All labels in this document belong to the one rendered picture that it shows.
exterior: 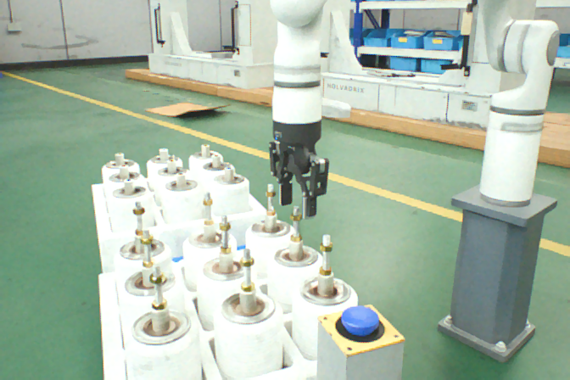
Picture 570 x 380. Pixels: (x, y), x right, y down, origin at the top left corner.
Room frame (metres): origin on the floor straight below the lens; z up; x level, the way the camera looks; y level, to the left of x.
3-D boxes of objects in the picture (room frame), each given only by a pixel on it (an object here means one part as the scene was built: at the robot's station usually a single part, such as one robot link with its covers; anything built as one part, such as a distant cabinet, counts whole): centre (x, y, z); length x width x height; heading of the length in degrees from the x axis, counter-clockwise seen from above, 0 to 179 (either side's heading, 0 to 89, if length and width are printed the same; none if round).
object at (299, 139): (0.74, -0.02, 0.45); 0.08 x 0.08 x 0.09
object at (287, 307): (0.74, -0.02, 0.16); 0.10 x 0.10 x 0.18
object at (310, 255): (0.74, -0.02, 0.25); 0.08 x 0.08 x 0.01
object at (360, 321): (0.46, -0.08, 0.32); 0.04 x 0.04 x 0.02
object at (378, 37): (6.43, -1.29, 0.36); 0.50 x 0.38 x 0.21; 133
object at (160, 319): (0.55, 0.16, 0.26); 0.02 x 0.02 x 0.03
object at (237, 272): (0.70, 0.09, 0.25); 0.08 x 0.08 x 0.01
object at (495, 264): (0.89, -0.42, 0.15); 0.15 x 0.15 x 0.30; 42
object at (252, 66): (4.62, 0.63, 0.45); 1.61 x 0.57 x 0.74; 42
